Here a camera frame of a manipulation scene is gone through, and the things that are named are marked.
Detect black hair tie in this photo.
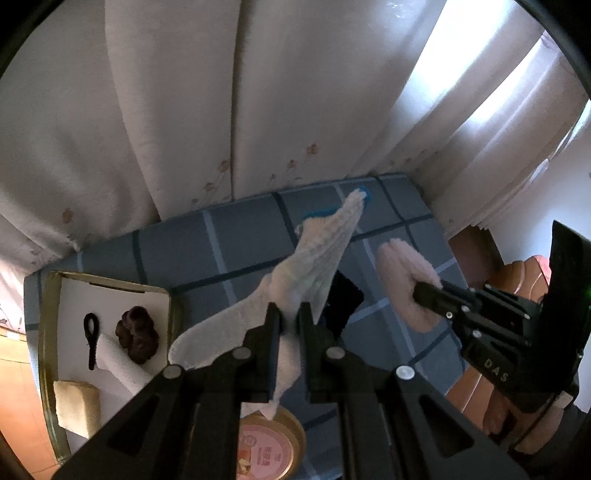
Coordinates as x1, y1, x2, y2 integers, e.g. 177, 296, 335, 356
83, 312, 101, 371

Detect black cloth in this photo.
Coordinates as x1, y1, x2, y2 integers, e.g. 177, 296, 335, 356
318, 270, 365, 337

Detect yellow sponge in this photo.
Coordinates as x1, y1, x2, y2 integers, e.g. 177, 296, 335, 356
52, 379, 101, 439

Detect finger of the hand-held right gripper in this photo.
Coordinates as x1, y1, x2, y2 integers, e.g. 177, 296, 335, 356
438, 279, 551, 340
413, 282, 532, 348

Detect blue plaid bed sheet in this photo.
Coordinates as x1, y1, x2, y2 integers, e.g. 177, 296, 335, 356
23, 172, 467, 480

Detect brown scrunchie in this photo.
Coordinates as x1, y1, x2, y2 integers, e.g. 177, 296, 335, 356
115, 305, 160, 365

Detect pink fluffy sock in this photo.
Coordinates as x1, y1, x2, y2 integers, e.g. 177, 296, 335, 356
375, 237, 443, 333

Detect round tin with pink label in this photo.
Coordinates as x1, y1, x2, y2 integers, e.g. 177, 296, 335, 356
235, 406, 307, 480

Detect white pleated curtain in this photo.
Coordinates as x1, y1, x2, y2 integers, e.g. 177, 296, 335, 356
388, 0, 591, 236

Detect white sock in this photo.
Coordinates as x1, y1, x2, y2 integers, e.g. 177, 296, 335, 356
167, 188, 368, 416

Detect gold rimmed white tray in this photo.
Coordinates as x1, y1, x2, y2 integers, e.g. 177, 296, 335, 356
36, 270, 185, 464

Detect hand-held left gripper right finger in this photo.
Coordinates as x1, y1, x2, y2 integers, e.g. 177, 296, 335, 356
298, 302, 527, 480

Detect white floral embroidered curtain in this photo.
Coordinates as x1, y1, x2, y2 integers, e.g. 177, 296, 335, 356
0, 0, 462, 287

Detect white rolled towel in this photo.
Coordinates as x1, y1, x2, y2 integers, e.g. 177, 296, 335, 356
95, 333, 153, 398

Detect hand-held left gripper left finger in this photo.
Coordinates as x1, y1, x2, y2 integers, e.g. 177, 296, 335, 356
51, 302, 283, 480

